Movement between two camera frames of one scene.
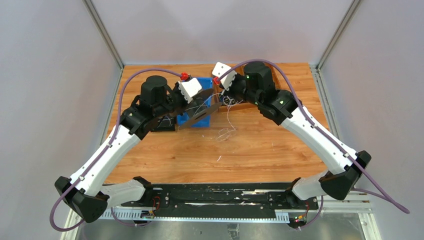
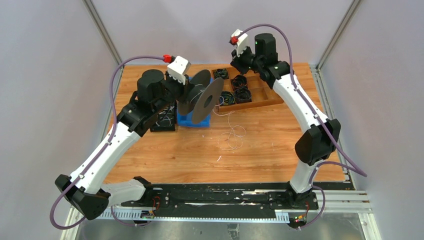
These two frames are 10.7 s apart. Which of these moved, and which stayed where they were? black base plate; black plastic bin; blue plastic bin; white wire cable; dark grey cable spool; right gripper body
Moved: right gripper body; dark grey cable spool; white wire cable
Stayed: blue plastic bin; black base plate; black plastic bin
